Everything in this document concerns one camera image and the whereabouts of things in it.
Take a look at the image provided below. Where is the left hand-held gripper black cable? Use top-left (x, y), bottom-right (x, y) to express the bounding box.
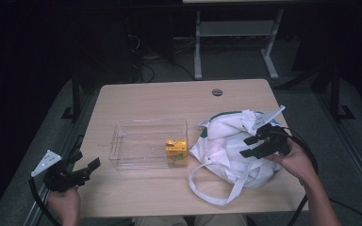
top-left (27, 177), bottom-right (62, 226)

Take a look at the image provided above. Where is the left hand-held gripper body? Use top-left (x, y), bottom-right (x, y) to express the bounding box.
top-left (30, 150), bottom-right (91, 193)

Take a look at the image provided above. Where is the black metal stand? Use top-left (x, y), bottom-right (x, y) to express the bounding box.
top-left (60, 72), bottom-right (83, 123)
top-left (328, 67), bottom-right (356, 121)

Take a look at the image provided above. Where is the hand-held gripper black cable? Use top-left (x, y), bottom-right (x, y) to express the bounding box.
top-left (27, 177), bottom-right (62, 226)
top-left (274, 126), bottom-right (320, 226)

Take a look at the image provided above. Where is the yellow juice carton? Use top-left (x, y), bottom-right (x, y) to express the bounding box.
top-left (165, 138), bottom-right (189, 168)

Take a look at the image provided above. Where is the person's right hand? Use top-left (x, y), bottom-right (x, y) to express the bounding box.
top-left (265, 139), bottom-right (319, 189)

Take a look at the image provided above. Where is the white cloth bag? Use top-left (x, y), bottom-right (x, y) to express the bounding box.
top-left (188, 108), bottom-right (288, 206)

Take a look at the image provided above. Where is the right hand-held gripper black cable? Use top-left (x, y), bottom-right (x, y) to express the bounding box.
top-left (274, 126), bottom-right (320, 226)

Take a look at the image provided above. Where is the aluminium frame rail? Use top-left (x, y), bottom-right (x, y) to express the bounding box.
top-left (22, 135), bottom-right (86, 226)
top-left (314, 92), bottom-right (362, 205)

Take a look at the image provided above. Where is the black floor cable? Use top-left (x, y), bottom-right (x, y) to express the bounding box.
top-left (169, 60), bottom-right (196, 81)
top-left (138, 60), bottom-right (156, 84)

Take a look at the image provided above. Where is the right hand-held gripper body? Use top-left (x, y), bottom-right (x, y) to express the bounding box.
top-left (253, 105), bottom-right (291, 158)

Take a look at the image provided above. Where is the person's left hand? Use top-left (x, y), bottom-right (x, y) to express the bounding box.
top-left (46, 186), bottom-right (82, 226)

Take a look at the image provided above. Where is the clear plastic box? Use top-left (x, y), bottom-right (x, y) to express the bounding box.
top-left (107, 118), bottom-right (189, 171)

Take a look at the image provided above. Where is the white metal desk frame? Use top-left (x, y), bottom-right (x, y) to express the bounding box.
top-left (193, 8), bottom-right (286, 81)

